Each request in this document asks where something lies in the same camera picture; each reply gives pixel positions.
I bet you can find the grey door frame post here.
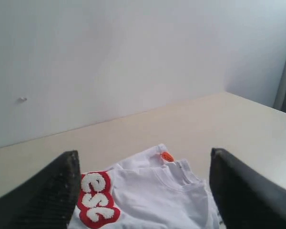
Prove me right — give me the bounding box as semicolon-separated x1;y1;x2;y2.
271;0;286;112

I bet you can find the orange neck label tag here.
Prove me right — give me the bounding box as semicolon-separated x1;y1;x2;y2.
161;151;174;162

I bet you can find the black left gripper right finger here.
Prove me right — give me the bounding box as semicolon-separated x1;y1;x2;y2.
209;148;286;229

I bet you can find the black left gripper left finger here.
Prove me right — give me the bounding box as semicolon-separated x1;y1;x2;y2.
0;150;81;229

